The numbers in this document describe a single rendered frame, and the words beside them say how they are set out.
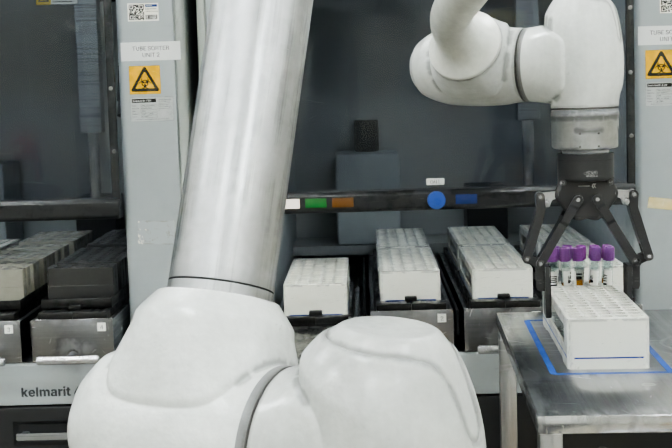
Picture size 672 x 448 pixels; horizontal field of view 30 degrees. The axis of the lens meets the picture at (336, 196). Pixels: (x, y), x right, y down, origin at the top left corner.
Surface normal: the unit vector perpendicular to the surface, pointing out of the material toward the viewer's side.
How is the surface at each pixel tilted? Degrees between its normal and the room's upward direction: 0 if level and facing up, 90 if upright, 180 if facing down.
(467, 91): 146
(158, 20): 90
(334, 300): 90
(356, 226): 90
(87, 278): 90
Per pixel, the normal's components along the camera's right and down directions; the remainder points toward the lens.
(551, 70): -0.52, 0.19
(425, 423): 0.38, -0.19
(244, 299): 0.44, -0.72
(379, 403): -0.10, -0.26
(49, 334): -0.02, 0.09
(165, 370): -0.42, -0.30
